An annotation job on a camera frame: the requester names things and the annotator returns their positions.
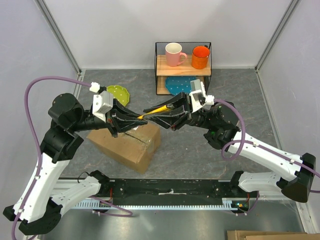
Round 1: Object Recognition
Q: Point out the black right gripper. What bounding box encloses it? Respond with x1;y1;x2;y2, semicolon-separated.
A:
143;90;215;130

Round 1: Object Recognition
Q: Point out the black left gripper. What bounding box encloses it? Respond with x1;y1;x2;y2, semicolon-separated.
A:
71;98;149;138

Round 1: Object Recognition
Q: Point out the yellow utility knife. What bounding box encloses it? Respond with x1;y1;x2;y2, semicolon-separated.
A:
137;104;173;120

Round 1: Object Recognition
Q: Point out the brown cardboard express box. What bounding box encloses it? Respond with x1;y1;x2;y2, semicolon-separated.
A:
87;123;161;174

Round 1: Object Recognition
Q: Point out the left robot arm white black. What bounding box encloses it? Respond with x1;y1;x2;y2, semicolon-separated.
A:
3;91;147;237

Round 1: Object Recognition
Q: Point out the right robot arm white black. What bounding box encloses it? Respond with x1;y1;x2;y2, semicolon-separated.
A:
142;90;316;203

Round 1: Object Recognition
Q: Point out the green dotted plate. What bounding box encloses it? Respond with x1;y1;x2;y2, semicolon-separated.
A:
106;85;130;107

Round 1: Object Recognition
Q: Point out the blue dotted plate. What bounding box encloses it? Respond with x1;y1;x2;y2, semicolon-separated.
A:
165;76;197;96

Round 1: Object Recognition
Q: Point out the pink mug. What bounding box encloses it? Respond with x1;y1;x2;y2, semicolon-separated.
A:
165;42;188;67

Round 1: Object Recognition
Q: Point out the orange mug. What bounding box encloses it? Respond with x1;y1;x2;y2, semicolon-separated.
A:
191;45;211;70

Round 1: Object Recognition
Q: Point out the cardboard sheet corner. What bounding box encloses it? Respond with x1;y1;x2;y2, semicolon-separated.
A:
226;230;320;240

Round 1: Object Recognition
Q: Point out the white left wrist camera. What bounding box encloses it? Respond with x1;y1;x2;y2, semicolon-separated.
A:
92;91;114;122

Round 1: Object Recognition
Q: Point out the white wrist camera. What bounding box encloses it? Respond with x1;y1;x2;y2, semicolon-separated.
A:
92;91;114;122
189;79;206;113

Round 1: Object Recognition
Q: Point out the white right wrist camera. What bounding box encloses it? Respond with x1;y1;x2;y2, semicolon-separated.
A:
189;79;206;113

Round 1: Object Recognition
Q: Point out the black wire wooden shelf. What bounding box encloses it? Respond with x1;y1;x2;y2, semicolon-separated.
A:
154;41;212;96

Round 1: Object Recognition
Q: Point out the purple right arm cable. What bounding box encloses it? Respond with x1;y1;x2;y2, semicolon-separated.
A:
212;98;320;193

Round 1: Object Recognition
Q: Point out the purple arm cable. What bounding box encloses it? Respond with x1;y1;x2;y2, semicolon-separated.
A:
212;98;320;193
11;76;101;240

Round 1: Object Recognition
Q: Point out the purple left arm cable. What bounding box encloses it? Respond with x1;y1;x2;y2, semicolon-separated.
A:
11;76;101;240

